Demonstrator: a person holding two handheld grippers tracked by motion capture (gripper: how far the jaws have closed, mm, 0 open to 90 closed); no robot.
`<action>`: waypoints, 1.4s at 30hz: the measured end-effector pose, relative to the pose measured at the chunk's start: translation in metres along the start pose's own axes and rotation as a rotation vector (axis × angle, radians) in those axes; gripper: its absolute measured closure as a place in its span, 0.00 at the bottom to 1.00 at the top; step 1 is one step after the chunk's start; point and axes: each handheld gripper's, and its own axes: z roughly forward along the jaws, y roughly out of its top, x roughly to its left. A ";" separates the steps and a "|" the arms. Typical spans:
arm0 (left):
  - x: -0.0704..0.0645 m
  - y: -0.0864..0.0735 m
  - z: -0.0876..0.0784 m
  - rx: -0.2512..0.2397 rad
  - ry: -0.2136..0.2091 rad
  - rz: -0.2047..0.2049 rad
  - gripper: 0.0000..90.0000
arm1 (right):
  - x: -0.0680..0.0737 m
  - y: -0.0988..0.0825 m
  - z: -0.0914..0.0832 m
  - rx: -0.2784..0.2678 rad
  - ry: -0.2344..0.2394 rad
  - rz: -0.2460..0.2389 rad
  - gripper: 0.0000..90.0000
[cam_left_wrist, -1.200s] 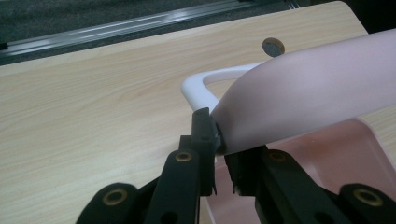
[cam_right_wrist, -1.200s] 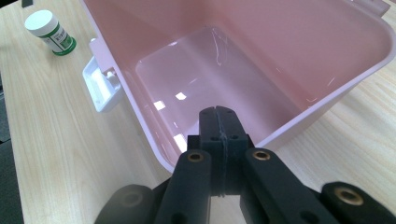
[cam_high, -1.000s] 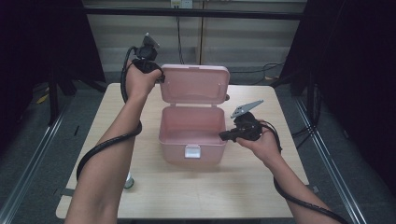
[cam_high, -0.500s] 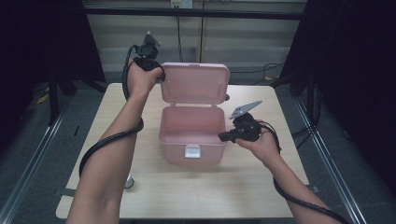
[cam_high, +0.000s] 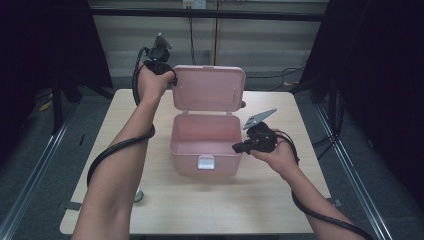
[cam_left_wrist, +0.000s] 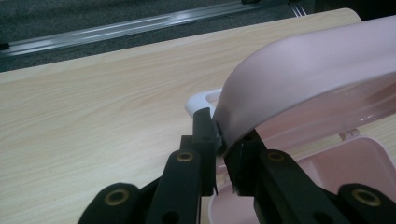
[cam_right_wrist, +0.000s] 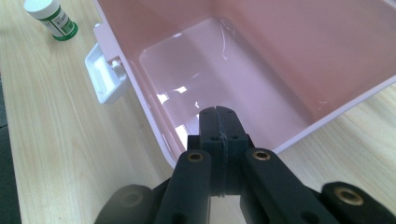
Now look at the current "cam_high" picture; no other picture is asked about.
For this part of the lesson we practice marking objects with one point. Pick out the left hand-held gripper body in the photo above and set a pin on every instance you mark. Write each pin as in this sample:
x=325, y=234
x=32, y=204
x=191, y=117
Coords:
x=159, y=53

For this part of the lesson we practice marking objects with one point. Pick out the person's left hand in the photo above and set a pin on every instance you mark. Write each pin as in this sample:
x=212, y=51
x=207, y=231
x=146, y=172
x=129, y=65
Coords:
x=151, y=85

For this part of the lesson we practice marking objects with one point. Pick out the dark round table grommet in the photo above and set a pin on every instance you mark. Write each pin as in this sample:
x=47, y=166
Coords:
x=243, y=104

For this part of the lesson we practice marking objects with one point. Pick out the pink storage box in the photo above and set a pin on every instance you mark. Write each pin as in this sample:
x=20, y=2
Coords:
x=206, y=133

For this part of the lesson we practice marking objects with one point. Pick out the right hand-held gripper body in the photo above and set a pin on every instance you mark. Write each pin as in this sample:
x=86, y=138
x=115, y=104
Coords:
x=263, y=138

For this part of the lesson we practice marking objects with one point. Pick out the black metal stand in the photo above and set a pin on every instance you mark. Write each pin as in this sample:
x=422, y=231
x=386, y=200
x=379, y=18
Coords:
x=57, y=106

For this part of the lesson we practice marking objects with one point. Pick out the yellow floor tape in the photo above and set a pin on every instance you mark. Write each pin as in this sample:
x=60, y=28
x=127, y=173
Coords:
x=45, y=106

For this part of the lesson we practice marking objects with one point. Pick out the black curtain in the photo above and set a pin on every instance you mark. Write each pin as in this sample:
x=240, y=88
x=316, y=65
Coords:
x=43, y=43
x=376, y=66

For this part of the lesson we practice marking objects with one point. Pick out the white wall socket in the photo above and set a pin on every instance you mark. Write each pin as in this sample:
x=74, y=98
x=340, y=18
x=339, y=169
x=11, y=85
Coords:
x=195, y=3

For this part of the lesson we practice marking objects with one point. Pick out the metal floor rail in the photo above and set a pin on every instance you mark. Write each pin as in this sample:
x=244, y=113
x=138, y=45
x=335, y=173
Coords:
x=33, y=180
x=356, y=180

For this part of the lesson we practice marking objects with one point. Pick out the grey tape piece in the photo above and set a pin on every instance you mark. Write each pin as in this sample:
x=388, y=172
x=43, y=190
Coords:
x=73, y=206
x=336, y=202

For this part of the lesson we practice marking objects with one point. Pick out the black horizontal bar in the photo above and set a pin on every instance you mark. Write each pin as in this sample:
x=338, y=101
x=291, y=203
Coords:
x=206, y=14

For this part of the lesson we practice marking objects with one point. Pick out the person's right hand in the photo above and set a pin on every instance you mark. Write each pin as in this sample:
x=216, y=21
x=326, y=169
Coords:
x=280, y=156

